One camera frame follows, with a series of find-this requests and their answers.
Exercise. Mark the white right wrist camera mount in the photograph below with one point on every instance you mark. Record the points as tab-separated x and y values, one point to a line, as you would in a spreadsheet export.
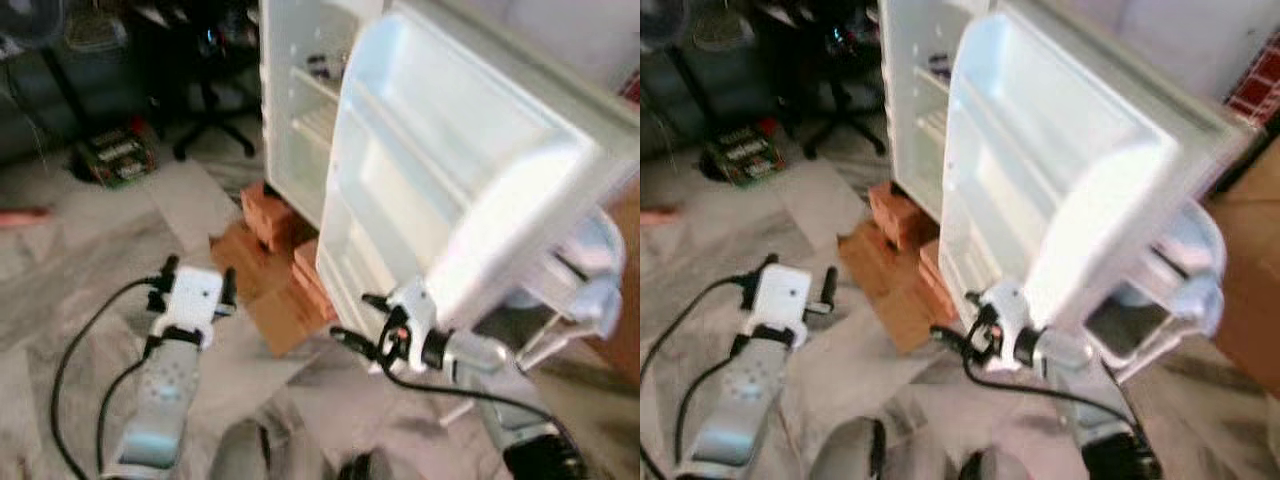
1003	308
412	310

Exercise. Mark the grey robot left leg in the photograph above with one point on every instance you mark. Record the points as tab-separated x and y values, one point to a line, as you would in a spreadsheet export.
848	455
240	455

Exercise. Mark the pink flat item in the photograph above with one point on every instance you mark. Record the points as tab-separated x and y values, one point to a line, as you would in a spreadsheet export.
22	217
658	215

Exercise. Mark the grey robot leg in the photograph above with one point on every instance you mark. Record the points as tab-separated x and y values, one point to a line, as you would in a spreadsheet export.
848	455
995	466
240	455
368	468

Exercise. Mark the green crate with cans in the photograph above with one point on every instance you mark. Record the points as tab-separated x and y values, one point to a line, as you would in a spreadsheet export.
118	158
745	155

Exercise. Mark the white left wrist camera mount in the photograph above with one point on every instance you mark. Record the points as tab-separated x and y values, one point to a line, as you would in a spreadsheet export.
192	298
780	297

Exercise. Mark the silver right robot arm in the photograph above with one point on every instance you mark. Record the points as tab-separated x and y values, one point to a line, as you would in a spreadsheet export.
1090	390
500	390

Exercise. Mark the white fridge door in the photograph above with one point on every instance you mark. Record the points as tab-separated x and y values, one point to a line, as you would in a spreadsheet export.
1080	160
470	160

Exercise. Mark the dark standing fan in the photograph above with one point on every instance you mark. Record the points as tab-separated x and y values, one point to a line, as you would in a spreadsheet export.
35	25

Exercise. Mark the white fridge body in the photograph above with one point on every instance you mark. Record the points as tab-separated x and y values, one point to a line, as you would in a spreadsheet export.
915	115
295	120

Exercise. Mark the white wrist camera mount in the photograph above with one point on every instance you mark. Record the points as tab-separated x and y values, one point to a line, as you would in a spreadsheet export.
780	297
1003	308
412	310
192	298

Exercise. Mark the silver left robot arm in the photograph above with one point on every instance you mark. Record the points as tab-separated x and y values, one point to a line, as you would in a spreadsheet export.
745	400
165	400

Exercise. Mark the red brick stack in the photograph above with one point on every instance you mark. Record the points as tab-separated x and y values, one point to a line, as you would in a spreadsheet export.
268	215
895	212
935	280
312	285

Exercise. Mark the black office chair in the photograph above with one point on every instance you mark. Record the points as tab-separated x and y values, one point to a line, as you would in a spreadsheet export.
212	110
840	110

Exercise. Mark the grey robot right leg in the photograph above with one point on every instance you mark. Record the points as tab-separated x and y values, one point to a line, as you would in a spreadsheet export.
995	466
368	468

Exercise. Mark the white and blue plastic seat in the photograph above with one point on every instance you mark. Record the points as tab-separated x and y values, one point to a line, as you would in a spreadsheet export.
590	280
1190	275

